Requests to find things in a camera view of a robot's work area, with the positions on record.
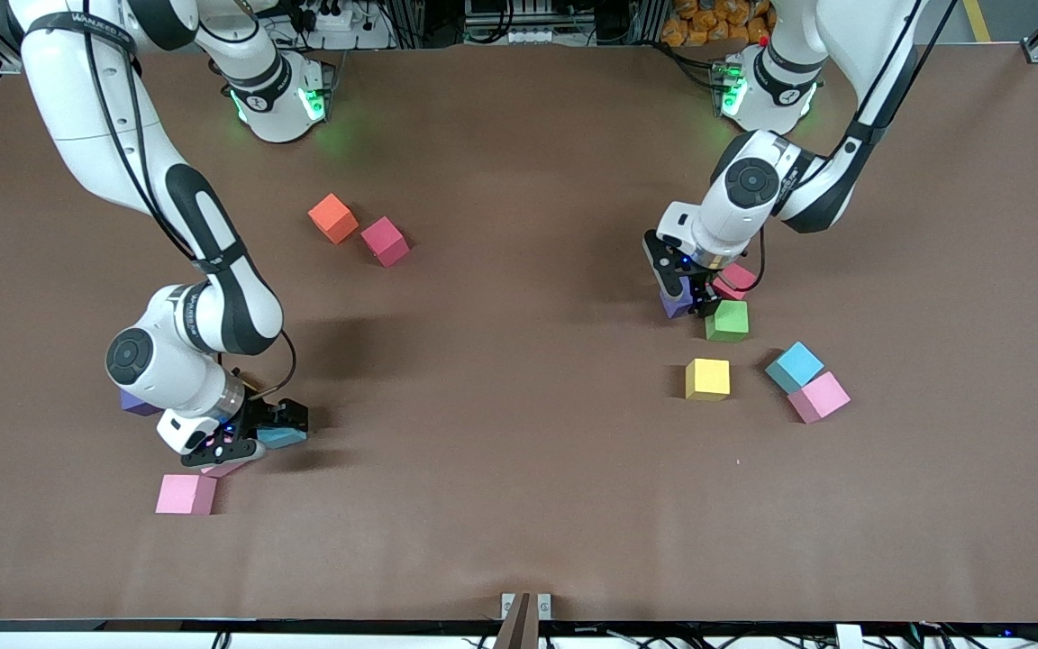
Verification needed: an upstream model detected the metal table edge bracket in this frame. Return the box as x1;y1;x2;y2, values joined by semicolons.
501;593;552;623

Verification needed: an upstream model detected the bag of orange fruit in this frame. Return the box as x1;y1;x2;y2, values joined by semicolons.
661;0;772;48

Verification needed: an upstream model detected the dark pink foam block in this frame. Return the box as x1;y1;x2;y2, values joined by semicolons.
360;216;412;269
713;262;758;302

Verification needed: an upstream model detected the brown wooden strut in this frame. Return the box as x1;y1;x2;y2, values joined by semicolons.
492;593;541;649

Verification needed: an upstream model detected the white power strip with plugs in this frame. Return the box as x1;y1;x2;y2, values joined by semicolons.
289;0;394;50

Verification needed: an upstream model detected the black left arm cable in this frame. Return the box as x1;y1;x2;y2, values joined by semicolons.
744;0;960;294

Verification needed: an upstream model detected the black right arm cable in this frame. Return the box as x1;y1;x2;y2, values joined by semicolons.
82;0;297;404

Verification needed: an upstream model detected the orange foam block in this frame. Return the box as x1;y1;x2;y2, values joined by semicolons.
307;193;360;246

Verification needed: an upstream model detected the green foam block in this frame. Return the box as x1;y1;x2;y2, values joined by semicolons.
705;299;751;343

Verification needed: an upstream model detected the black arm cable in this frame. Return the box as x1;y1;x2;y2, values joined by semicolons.
744;0;960;294
82;0;297;404

